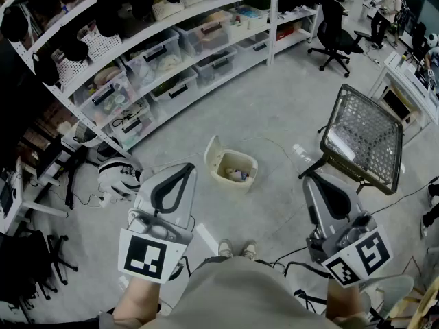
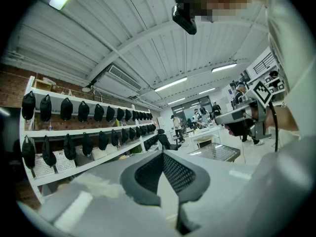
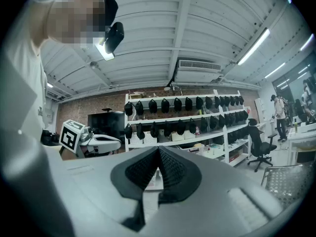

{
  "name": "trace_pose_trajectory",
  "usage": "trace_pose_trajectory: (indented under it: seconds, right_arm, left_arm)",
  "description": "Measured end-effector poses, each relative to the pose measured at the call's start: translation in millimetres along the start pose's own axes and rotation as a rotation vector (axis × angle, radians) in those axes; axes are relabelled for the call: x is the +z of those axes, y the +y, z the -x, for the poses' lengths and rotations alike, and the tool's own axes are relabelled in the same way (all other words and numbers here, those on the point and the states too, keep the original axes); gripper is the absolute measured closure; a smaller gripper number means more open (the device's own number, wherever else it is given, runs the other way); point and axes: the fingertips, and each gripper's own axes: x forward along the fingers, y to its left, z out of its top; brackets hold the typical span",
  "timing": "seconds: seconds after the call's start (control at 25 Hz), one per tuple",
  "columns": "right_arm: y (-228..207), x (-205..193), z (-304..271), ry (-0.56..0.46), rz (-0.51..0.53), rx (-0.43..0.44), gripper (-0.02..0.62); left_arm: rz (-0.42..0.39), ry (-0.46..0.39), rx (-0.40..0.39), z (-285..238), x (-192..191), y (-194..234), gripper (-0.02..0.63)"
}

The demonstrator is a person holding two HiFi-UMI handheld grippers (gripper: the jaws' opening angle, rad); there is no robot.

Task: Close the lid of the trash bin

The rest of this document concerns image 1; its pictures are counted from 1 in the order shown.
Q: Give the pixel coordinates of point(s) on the crumpled rubbish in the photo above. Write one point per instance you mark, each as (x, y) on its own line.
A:
(235, 175)

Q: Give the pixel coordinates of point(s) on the row of black bags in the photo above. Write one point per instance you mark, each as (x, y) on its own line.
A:
(106, 19)

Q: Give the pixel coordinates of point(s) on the black monitor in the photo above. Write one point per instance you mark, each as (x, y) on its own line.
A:
(49, 159)

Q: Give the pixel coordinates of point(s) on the person's beige shirt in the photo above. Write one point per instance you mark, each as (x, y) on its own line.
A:
(240, 293)

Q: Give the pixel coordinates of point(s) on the white helmet device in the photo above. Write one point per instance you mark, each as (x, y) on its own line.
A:
(113, 183)

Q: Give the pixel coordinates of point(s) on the white power strip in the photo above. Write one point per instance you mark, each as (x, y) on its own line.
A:
(104, 200)

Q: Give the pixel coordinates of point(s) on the white plastic tub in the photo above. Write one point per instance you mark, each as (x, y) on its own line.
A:
(255, 17)

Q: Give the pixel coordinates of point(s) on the long white shelving unit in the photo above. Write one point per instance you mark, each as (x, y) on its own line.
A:
(271, 46)

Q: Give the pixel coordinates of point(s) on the black chair base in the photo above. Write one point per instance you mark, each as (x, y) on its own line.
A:
(55, 252)

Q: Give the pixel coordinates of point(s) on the white perforated basket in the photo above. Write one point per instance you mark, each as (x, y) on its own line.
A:
(168, 9)
(101, 43)
(70, 69)

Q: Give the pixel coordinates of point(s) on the row of clear storage bins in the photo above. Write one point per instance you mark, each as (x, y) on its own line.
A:
(151, 57)

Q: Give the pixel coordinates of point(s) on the small white desk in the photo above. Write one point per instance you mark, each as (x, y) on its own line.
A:
(27, 206)

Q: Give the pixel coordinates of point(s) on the red box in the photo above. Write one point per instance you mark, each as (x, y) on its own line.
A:
(284, 33)

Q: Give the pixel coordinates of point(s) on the person's right forearm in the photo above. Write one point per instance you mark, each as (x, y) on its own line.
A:
(344, 302)

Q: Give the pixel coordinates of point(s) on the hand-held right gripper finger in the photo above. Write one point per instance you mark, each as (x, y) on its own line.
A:
(356, 202)
(313, 201)

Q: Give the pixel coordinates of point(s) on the narrow white shelving unit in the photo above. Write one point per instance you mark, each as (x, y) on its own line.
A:
(295, 14)

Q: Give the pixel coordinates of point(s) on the light wooden frame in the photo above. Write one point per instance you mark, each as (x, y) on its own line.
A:
(428, 303)

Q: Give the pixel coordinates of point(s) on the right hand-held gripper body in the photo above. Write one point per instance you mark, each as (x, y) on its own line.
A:
(372, 252)

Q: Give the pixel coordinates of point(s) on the person's right shoe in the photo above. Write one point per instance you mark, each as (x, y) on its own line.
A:
(249, 250)

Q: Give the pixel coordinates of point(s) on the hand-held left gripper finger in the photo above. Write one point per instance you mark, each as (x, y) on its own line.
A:
(145, 187)
(190, 201)

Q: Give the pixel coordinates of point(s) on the black wicker glass-top table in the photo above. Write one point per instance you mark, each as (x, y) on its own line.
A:
(363, 132)

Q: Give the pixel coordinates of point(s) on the person's left shoe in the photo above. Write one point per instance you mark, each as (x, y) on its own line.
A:
(225, 249)

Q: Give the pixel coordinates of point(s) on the cream lidded plastic bin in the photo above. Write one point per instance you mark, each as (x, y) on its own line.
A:
(236, 186)

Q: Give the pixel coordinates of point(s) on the black stand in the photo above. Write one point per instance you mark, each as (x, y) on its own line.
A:
(70, 183)

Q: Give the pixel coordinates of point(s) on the person's shoe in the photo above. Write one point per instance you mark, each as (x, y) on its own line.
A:
(225, 249)
(249, 250)

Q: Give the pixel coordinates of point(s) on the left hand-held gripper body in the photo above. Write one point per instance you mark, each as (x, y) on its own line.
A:
(144, 255)

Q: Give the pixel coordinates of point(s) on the black office chair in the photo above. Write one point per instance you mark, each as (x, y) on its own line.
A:
(331, 33)
(418, 39)

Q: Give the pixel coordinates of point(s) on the white plastic chair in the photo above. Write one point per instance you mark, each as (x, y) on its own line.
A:
(394, 290)

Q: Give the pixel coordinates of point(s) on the light wooden box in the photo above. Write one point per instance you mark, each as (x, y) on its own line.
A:
(394, 99)

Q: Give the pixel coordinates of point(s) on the person's left forearm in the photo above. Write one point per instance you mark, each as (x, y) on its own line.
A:
(137, 300)

